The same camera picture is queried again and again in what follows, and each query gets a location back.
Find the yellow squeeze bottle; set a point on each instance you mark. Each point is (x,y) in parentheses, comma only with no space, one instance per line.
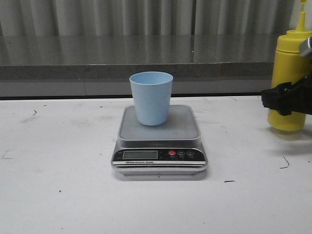
(289,66)

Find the light blue plastic cup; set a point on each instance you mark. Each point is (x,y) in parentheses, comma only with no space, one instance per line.
(151,92)

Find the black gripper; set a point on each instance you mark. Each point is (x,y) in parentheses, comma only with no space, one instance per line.
(278,98)

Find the silver digital kitchen scale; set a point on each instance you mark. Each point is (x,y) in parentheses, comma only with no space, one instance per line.
(172,148)

